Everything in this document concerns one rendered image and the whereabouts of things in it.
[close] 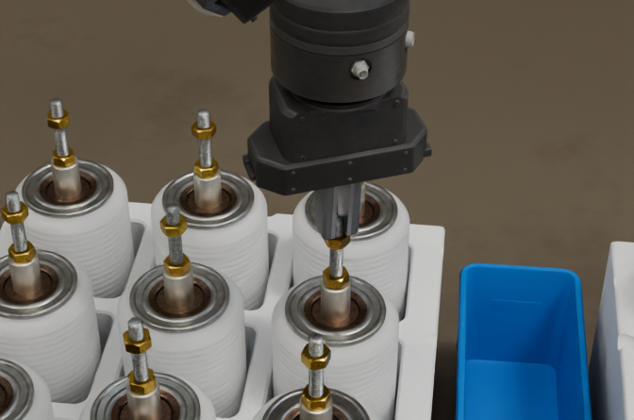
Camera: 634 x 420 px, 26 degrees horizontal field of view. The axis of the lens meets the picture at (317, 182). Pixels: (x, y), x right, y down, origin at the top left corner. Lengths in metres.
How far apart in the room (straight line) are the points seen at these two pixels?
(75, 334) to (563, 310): 0.47
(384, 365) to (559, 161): 0.63
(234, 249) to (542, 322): 0.34
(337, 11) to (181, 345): 0.31
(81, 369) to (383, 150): 0.32
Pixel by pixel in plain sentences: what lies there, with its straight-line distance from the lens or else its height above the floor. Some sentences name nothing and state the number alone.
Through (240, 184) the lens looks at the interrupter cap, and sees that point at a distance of 1.14.
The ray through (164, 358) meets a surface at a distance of 1.02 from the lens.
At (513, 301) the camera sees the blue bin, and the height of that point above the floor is 0.08.
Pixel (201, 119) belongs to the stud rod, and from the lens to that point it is 1.08.
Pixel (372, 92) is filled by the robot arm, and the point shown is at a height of 0.48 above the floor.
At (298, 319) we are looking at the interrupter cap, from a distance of 1.02.
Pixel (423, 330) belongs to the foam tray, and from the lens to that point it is 1.12.
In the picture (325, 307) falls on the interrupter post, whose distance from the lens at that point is 1.02.
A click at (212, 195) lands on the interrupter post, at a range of 1.12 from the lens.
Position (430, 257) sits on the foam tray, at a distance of 1.19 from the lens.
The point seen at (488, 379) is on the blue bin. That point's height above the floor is 0.00.
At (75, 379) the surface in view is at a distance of 1.09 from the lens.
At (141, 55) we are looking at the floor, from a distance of 1.78.
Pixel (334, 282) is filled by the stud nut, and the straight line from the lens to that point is 1.00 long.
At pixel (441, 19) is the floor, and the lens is 1.85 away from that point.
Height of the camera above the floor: 0.96
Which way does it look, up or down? 38 degrees down
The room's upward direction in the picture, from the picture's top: straight up
